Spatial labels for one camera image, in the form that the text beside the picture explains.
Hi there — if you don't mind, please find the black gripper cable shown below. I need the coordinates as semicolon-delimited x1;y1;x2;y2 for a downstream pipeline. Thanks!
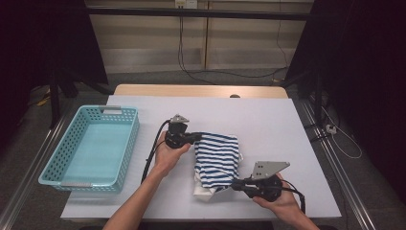
140;119;171;185
281;178;306;215

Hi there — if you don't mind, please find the person's left hand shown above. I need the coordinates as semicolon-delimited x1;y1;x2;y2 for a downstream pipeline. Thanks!
153;131;192;176

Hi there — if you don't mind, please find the aluminium floor rail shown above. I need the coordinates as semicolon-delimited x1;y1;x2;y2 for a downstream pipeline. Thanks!
0;108;75;230
296;99;377;230

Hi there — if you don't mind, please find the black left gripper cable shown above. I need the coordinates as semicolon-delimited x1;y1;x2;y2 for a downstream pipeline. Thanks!
140;119;171;185

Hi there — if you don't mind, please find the yellow strip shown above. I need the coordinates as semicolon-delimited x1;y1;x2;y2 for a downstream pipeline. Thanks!
35;95;52;107

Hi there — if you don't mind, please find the black metal stand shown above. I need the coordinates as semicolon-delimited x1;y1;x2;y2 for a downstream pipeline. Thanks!
47;66;113;129

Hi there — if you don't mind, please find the white wall socket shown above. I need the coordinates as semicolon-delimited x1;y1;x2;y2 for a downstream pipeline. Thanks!
174;0;199;10

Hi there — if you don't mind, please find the black horizontal metal bar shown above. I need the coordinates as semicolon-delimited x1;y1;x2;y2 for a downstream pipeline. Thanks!
85;7;315;22

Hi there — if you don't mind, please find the light blue plastic basket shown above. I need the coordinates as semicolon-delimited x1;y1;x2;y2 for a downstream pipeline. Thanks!
37;104;141;194

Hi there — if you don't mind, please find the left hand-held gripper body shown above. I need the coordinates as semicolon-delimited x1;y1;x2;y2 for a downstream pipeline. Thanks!
164;114;192;150

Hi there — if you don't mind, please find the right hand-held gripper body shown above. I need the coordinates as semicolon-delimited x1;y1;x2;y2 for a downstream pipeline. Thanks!
243;161;291;203

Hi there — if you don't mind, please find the thick black wall cable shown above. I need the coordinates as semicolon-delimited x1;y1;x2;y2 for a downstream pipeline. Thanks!
177;15;288;85

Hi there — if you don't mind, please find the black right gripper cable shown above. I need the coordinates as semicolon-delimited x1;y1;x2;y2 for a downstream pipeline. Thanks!
281;178;306;215

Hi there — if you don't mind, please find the white floor cable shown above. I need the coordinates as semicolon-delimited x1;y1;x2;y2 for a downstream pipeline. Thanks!
320;106;364;160

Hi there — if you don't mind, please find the thin black wall cable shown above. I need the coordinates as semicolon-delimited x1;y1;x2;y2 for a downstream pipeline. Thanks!
275;19;290;69

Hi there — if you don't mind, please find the person's right hand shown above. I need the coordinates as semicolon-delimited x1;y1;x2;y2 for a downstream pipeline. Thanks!
252;173;303;221

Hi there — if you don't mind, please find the black curtain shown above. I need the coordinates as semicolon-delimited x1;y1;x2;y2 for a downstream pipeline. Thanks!
285;0;406;205
0;0;109;151

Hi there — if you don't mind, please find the blue white striped baby romper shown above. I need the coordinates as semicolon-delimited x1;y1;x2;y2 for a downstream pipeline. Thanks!
192;131;244;203

